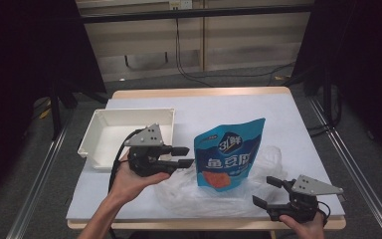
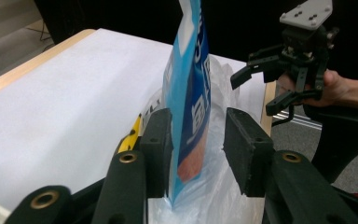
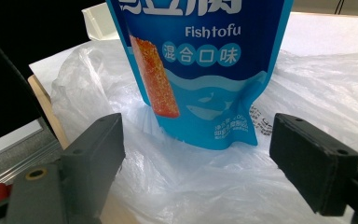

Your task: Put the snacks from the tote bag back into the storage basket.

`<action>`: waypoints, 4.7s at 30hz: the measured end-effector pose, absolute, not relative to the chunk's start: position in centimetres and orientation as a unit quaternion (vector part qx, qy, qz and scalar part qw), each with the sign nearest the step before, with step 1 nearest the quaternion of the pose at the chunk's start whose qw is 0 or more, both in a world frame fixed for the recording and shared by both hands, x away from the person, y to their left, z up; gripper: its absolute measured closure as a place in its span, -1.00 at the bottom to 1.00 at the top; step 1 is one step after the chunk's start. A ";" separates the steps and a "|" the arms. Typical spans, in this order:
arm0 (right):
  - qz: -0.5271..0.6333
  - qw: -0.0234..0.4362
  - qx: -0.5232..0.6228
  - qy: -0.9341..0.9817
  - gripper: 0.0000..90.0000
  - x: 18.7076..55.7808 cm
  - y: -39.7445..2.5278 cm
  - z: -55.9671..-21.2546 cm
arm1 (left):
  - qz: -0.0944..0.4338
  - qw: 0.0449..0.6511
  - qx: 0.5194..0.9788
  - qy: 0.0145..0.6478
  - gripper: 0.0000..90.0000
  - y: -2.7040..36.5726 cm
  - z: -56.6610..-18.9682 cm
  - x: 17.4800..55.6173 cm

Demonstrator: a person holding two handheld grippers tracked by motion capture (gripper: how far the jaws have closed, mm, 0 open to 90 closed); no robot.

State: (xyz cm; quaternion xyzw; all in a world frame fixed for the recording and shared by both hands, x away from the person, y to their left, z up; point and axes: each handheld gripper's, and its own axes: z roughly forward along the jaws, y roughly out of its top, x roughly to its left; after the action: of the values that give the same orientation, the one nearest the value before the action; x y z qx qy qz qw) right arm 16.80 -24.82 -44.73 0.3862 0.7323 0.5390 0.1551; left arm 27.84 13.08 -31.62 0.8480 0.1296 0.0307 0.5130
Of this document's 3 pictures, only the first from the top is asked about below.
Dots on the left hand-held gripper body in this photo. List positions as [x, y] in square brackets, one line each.
[146, 162]

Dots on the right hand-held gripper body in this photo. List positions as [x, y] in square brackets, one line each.
[303, 202]

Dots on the clear plastic bag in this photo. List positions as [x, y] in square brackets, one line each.
[185, 195]

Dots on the blue snack pouch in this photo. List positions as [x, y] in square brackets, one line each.
[229, 149]

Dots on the person's left hand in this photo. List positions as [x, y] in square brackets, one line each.
[129, 184]

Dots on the person's right hand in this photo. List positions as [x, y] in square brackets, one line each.
[308, 230]

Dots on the white plastic tray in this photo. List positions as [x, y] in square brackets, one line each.
[119, 132]

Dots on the wooden table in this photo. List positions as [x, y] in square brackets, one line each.
[199, 92]

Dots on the black metal stand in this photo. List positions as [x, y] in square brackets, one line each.
[55, 113]

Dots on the beige wooden cabinet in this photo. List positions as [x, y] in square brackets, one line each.
[245, 36]

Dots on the black horizontal bar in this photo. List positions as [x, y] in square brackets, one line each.
[195, 13]

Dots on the metal floor rail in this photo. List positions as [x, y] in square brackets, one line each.
[361, 186]
[36, 189]

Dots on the white wall socket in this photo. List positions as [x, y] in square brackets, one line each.
[185, 4]

